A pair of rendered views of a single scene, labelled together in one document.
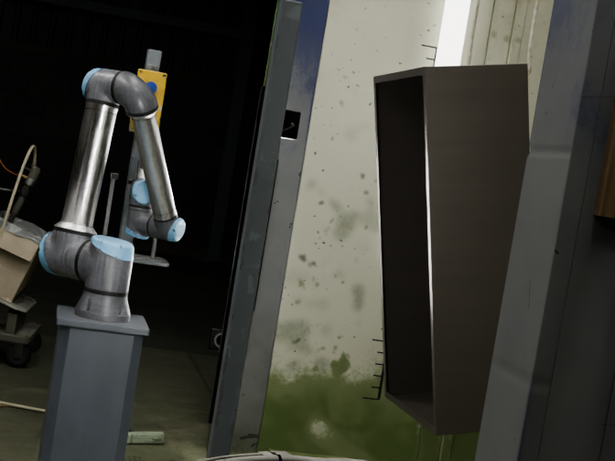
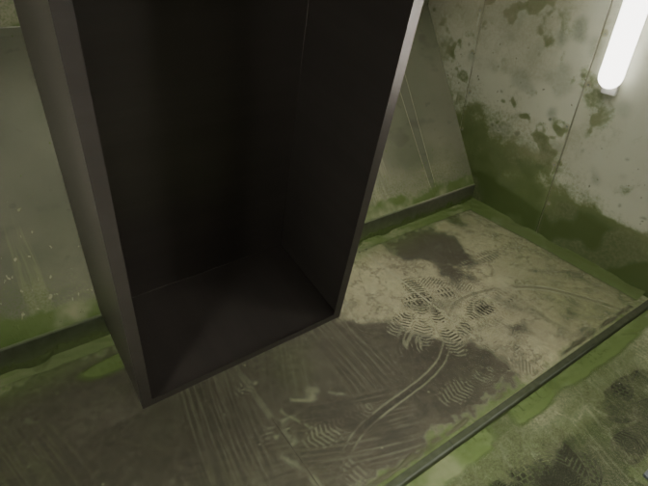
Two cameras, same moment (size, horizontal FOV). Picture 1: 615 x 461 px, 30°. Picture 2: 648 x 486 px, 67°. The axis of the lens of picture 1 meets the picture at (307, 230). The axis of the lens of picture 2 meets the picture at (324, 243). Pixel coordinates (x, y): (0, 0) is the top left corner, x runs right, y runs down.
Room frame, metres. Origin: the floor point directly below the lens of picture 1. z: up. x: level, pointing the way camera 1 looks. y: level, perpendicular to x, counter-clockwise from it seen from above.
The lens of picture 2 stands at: (4.21, 0.48, 1.48)
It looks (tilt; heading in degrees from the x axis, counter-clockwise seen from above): 34 degrees down; 247
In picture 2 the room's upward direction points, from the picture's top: 2 degrees clockwise
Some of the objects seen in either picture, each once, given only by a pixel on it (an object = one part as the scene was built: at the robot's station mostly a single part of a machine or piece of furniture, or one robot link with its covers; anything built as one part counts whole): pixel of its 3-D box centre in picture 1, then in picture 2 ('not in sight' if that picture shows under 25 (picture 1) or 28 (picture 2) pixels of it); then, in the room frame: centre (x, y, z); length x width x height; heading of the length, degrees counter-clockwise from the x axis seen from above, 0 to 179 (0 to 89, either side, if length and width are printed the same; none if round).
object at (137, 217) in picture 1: (141, 221); not in sight; (4.32, 0.62, 0.96); 0.12 x 0.09 x 0.12; 63
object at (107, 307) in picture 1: (103, 303); not in sight; (3.92, 0.65, 0.69); 0.19 x 0.19 x 0.10
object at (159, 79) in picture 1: (147, 102); not in sight; (4.74, 0.73, 1.42); 0.12 x 0.06 x 0.26; 103
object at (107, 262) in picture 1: (108, 262); not in sight; (3.92, 0.66, 0.83); 0.17 x 0.15 x 0.18; 63
